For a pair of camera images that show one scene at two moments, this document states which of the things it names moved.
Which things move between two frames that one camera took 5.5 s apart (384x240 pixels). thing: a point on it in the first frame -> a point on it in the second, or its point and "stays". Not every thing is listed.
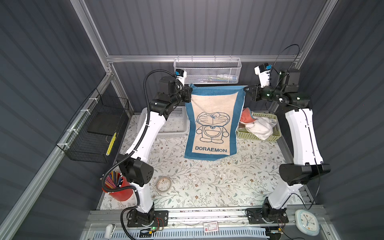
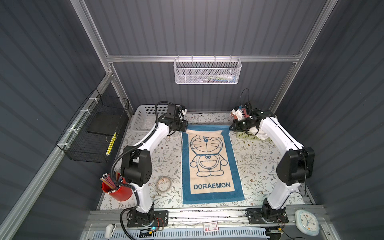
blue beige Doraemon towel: [213, 113] -> [210, 172]
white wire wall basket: [210, 70] stays
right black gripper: [254, 93] -> [236, 128]
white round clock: [307, 222] stays
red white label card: [211, 226] stays
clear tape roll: [163, 184] stays
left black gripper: [184, 92] -> [182, 128]
